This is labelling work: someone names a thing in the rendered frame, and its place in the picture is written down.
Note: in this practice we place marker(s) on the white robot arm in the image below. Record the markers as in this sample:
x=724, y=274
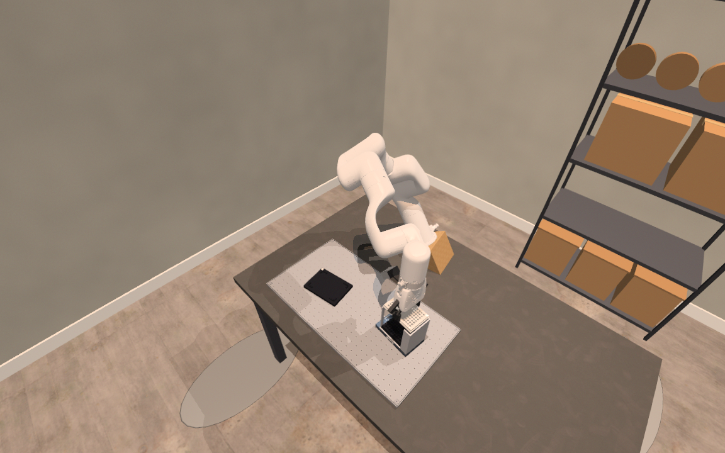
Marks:
x=384, y=179

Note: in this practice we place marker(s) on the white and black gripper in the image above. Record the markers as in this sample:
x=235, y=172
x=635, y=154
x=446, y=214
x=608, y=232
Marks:
x=405, y=299

